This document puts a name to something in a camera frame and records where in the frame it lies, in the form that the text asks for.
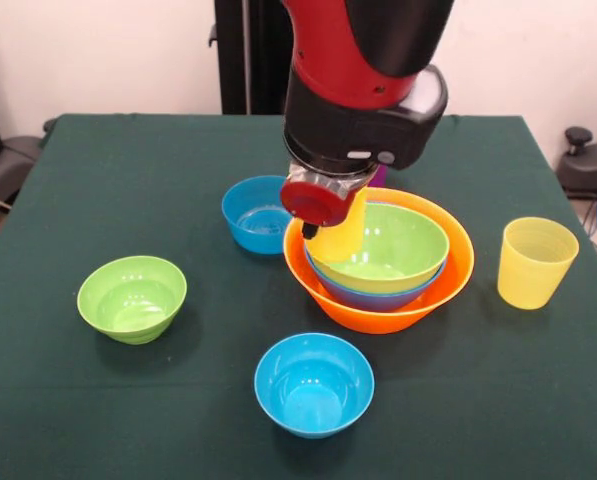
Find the opaque yellow cup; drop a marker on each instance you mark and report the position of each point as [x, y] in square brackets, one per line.
[343, 240]

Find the dark grey base foot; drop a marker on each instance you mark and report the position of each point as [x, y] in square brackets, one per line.
[588, 170]
[13, 160]

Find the small cyan bowl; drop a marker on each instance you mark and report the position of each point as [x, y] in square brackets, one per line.
[313, 385]

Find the small ribbed blue bowl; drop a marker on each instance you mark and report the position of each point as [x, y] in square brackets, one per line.
[248, 215]

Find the translucent yellow-green cup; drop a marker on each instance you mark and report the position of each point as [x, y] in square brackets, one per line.
[535, 270]

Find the dark green tablecloth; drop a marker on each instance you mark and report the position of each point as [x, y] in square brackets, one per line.
[478, 375]

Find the large blue bowl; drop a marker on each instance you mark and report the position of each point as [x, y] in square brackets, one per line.
[378, 302]

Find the purple cup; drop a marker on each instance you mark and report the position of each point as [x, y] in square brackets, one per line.
[382, 177]

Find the small green bowl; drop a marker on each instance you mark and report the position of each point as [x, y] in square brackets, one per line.
[128, 295]

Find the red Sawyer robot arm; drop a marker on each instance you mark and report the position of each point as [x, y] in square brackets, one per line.
[368, 75]

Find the large green bowl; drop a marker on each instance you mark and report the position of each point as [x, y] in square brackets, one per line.
[403, 245]

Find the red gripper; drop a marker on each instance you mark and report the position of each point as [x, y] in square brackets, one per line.
[313, 205]

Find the large orange bowl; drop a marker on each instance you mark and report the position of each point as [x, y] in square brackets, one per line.
[378, 320]

